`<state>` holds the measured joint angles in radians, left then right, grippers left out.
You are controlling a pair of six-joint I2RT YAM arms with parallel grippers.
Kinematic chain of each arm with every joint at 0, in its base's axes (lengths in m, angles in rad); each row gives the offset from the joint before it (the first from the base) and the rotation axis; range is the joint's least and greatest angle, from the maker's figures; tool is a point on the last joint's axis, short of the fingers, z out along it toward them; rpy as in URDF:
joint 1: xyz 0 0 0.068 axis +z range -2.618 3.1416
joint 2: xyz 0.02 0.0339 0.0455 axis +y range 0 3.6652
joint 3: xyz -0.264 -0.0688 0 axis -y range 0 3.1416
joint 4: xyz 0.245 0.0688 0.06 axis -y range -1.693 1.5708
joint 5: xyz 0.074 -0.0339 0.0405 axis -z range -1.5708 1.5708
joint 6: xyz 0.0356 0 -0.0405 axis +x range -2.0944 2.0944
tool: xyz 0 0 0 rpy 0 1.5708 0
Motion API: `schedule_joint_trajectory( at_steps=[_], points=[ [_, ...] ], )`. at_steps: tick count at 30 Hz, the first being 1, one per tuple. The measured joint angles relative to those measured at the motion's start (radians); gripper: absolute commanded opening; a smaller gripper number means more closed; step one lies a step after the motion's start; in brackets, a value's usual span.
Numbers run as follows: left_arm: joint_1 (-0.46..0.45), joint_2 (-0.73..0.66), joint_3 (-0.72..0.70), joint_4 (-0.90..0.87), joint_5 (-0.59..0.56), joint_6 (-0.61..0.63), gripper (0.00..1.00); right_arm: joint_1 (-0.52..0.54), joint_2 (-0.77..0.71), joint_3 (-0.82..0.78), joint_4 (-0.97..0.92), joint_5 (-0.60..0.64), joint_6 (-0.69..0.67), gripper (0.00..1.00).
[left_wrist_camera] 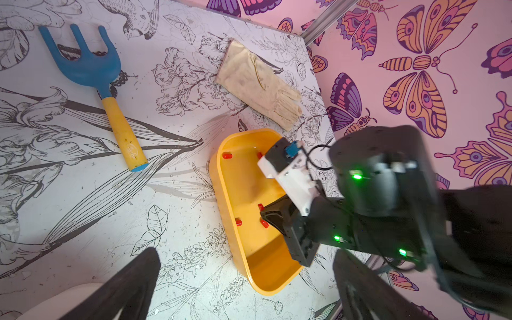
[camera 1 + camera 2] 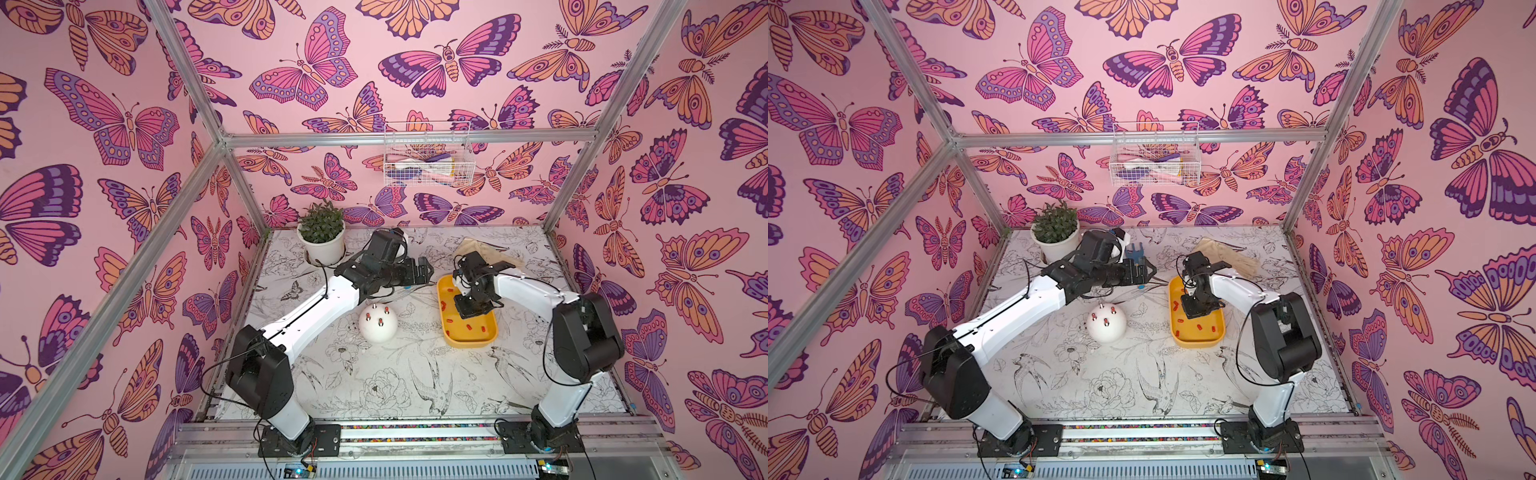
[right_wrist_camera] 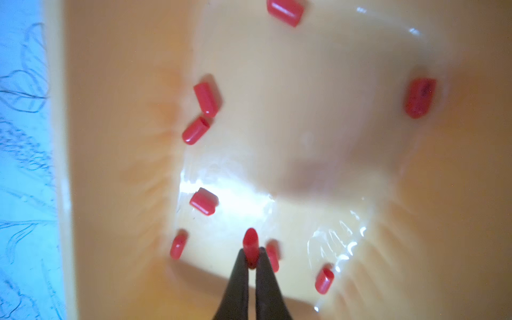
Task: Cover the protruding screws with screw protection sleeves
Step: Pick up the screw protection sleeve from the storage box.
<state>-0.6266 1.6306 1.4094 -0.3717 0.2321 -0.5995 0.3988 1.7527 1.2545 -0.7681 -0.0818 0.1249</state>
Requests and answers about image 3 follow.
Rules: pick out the red sleeve in tray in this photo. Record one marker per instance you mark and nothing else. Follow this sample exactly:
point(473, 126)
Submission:
point(204, 201)
point(287, 11)
point(206, 99)
point(273, 254)
point(324, 280)
point(420, 96)
point(178, 246)
point(195, 130)

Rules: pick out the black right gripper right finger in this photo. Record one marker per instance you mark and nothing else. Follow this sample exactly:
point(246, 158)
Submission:
point(269, 300)

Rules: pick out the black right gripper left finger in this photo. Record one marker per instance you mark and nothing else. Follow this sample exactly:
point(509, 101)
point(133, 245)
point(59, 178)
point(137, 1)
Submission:
point(234, 304)

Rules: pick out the yellow plastic tray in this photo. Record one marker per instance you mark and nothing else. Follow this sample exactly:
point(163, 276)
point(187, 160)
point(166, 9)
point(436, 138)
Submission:
point(311, 147)

